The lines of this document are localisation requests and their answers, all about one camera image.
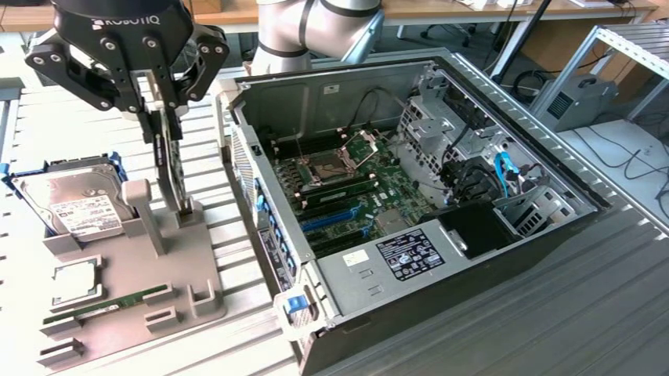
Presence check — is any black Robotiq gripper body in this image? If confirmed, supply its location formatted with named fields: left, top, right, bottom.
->
left=51, top=0, right=198, bottom=79

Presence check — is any graphics card with metal bracket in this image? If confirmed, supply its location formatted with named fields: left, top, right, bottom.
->
left=130, top=70, right=195, bottom=215

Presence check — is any blue disk caddy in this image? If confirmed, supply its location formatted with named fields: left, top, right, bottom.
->
left=0, top=150, right=131, bottom=238

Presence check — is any silver hard disk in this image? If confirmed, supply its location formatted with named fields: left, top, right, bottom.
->
left=10, top=162, right=130, bottom=242

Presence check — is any CPU socket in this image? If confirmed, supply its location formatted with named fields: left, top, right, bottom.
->
left=305, top=154, right=350, bottom=188

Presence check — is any metal socket cover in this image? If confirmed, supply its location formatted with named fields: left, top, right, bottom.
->
left=337, top=131, right=382, bottom=172

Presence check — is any green RAM stick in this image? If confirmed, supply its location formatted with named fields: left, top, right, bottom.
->
left=302, top=183, right=378, bottom=208
left=42, top=282, right=171, bottom=325

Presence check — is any black office chair base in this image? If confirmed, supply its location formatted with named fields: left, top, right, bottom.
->
left=417, top=23, right=480, bottom=49

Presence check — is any wooden desk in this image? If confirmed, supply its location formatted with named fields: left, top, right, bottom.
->
left=0, top=0, right=660, bottom=32

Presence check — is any silver drive cage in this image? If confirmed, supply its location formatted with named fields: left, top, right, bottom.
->
left=396, top=96, right=507, bottom=204

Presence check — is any green Dell motherboard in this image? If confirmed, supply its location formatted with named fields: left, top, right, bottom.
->
left=269, top=128, right=445, bottom=259

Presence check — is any blue expansion slot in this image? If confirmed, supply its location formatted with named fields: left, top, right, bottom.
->
left=301, top=207, right=364, bottom=232

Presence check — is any grey parts rack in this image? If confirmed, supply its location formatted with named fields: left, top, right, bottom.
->
left=37, top=178, right=229, bottom=371

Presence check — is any silver CPU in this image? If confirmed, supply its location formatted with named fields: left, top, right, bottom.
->
left=51, top=261, right=105, bottom=306

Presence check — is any silver chipset heatsink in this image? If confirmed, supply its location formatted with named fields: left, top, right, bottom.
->
left=374, top=209, right=413, bottom=233

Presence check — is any black stand pole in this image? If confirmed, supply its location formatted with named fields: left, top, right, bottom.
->
left=491, top=0, right=555, bottom=79

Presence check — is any grey power supply unit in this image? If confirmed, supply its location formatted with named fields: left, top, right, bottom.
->
left=313, top=219, right=472, bottom=319

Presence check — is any black plastic shroud box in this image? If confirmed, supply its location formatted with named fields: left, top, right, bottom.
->
left=417, top=201, right=524, bottom=260

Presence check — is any grey control box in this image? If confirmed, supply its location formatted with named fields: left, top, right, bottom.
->
left=543, top=74, right=621, bottom=133

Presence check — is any silver disk bay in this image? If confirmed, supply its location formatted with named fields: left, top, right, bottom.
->
left=493, top=186, right=597, bottom=240

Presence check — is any open black PC case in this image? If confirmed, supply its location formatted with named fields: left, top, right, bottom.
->
left=211, top=46, right=615, bottom=375

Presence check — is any black wire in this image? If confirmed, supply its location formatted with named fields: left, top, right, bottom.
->
left=353, top=88, right=405, bottom=131

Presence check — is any black cable coil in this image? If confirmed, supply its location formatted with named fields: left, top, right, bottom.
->
left=512, top=69, right=549, bottom=103

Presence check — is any blue SATA wire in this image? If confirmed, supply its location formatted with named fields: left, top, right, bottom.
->
left=493, top=151, right=523, bottom=201

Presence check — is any aluminium profile frame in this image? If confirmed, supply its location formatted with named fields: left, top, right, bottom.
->
left=531, top=23, right=669, bottom=121

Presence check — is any thin black cable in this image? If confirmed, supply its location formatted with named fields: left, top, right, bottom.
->
left=572, top=125, right=669, bottom=185

